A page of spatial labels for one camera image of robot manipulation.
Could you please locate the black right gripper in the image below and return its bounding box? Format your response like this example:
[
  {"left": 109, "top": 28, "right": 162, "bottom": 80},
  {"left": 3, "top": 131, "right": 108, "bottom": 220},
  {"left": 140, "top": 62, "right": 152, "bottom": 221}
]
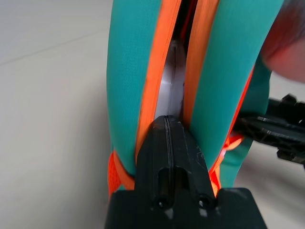
[{"left": 234, "top": 94, "right": 305, "bottom": 170}]

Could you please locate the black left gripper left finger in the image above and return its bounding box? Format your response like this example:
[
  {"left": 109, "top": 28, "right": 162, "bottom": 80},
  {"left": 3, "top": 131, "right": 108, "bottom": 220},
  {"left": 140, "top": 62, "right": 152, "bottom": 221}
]
[{"left": 134, "top": 115, "right": 173, "bottom": 206}]

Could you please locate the orange and teal backpack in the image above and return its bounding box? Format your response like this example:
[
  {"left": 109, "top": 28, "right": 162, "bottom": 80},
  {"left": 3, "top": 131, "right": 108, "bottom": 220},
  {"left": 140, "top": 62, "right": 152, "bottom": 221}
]
[{"left": 106, "top": 0, "right": 273, "bottom": 199}]

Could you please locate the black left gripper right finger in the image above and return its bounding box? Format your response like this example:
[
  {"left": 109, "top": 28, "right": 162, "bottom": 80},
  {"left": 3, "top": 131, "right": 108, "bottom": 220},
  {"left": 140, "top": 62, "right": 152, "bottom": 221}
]
[{"left": 167, "top": 116, "right": 215, "bottom": 206}]

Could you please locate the white plastic pencil case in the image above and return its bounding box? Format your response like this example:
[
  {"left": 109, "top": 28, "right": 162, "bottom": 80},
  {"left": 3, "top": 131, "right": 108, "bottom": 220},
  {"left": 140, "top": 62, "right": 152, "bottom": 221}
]
[{"left": 154, "top": 39, "right": 187, "bottom": 118}]

